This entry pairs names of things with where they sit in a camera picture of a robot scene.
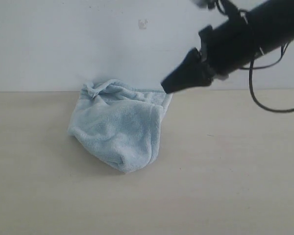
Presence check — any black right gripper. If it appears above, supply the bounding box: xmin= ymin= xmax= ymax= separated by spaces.
xmin=161 ymin=24 xmax=238 ymax=94

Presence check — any light blue fluffy towel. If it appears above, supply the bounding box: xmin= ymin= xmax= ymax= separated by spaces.
xmin=68 ymin=79 xmax=172 ymax=173

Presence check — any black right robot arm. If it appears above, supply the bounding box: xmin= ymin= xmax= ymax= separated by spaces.
xmin=161 ymin=0 xmax=294 ymax=94

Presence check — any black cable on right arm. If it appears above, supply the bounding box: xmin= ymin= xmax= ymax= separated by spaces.
xmin=249 ymin=41 xmax=294 ymax=114

